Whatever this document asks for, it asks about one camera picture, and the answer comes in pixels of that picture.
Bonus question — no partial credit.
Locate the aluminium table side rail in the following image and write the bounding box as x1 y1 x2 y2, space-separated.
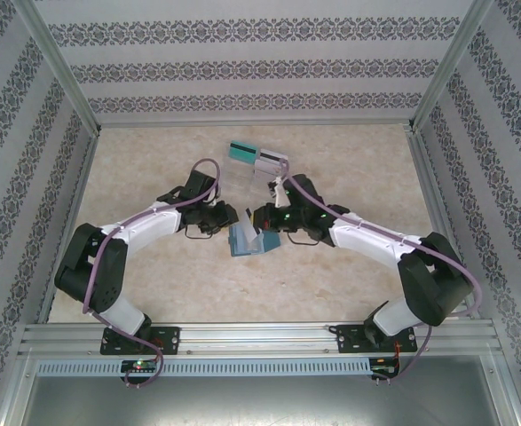
36 130 102 325
406 128 483 321

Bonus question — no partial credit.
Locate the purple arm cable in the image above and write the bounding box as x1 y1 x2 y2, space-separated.
277 160 483 385
82 158 225 390

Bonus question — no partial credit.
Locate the teal card black stripe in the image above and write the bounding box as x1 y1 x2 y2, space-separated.
228 140 260 163

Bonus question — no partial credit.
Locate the thin black right gripper cable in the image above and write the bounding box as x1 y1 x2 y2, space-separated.
288 233 321 248

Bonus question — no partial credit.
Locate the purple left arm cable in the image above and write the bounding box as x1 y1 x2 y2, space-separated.
82 158 225 390

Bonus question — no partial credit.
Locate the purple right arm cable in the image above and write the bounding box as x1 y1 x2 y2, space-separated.
277 160 483 385

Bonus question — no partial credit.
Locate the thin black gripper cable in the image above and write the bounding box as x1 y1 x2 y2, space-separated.
288 233 321 248
182 224 219 241

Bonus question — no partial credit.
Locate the thin black left gripper cable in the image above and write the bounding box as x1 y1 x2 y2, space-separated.
182 224 219 241

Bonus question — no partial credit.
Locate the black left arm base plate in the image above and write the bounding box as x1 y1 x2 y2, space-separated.
101 326 182 356

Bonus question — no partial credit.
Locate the grey metal sheet panel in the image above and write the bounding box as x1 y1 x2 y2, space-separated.
20 375 509 426

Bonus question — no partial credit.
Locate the white card black stripe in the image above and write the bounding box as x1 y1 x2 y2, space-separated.
258 149 290 170

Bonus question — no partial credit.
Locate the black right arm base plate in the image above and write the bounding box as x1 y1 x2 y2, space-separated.
335 323 417 355

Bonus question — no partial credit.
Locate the aluminium mounting rail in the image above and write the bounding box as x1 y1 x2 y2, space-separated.
18 322 497 356

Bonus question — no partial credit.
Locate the aluminium frame post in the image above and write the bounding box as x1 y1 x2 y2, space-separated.
14 0 102 134
408 0 497 133

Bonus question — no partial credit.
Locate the teal blue card holder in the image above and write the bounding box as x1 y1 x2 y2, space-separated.
227 223 283 259

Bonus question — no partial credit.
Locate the white card pink print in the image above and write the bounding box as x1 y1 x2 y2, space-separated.
253 164 286 184

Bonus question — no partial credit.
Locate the grey slotted cable duct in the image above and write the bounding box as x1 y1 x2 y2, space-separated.
36 357 373 376

